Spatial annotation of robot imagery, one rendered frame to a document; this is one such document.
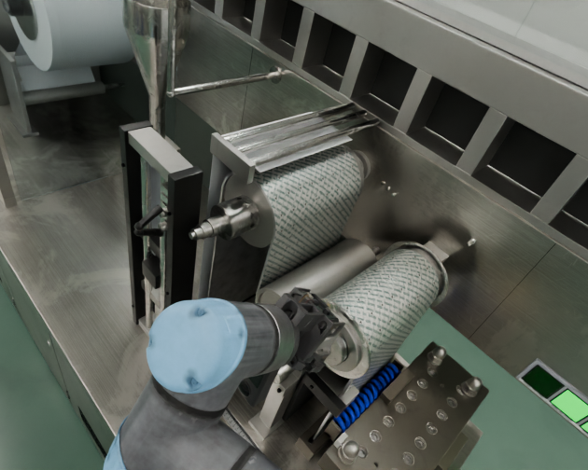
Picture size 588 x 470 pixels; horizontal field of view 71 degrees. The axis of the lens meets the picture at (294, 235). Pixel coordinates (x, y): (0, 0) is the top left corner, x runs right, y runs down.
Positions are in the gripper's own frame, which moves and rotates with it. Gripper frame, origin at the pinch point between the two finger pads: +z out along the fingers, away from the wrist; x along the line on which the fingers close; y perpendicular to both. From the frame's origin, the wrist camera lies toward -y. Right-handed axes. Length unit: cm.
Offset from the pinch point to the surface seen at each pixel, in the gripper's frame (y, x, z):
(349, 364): 0.0, -5.4, 4.3
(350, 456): -15.0, -14.3, 15.3
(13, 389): -120, 95, 54
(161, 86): 15, 68, 6
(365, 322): 7.0, -3.3, 2.8
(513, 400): -4, -53, 194
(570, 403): 17, -36, 33
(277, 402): -18.8, 1.8, 15.1
